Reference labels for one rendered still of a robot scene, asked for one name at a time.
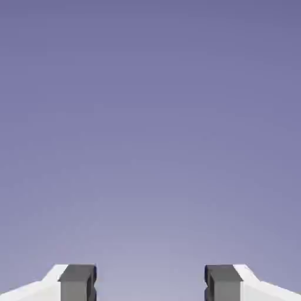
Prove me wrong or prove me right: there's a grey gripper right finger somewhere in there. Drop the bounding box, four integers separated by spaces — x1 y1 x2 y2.
203 263 301 301

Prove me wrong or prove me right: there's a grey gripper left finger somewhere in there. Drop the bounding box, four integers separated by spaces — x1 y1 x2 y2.
0 263 98 301

